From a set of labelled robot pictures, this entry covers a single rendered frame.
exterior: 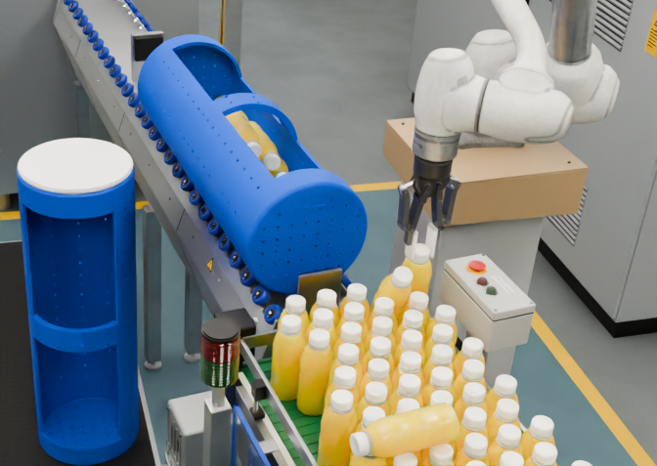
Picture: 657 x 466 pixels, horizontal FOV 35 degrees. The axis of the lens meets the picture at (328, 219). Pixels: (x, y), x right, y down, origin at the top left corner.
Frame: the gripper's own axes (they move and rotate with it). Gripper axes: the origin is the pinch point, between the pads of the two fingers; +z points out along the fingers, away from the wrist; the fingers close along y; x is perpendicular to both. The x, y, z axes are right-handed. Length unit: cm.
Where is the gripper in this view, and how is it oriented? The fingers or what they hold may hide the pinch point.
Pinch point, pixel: (420, 242)
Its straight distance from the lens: 212.2
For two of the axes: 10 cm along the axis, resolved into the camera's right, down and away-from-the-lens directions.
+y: -9.1, 1.4, -3.8
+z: -0.8, 8.6, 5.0
